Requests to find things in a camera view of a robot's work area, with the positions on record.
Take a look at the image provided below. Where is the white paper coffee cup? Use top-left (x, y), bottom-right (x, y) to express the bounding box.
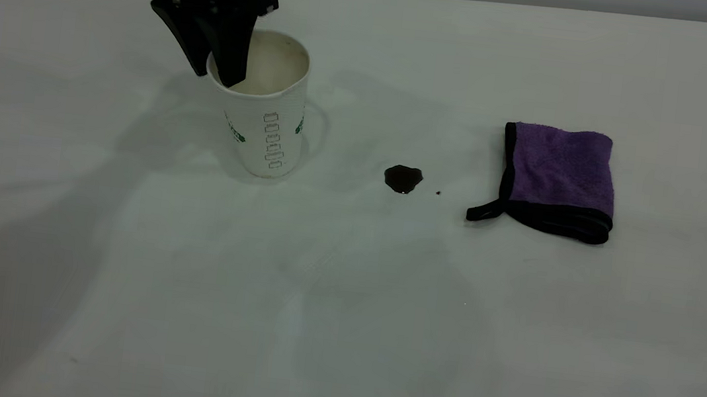
top-left (196, 24), bottom-right (316, 183)

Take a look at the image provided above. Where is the dark coffee spill puddle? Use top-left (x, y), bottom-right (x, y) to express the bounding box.
top-left (382, 163), bottom-right (425, 197)

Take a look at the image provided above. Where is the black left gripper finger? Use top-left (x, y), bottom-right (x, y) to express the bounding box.
top-left (143, 0), bottom-right (220, 78)
top-left (207, 9), bottom-right (261, 91)

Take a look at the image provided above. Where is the purple cloth with black trim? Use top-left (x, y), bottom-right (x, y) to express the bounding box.
top-left (464, 117), bottom-right (624, 247)

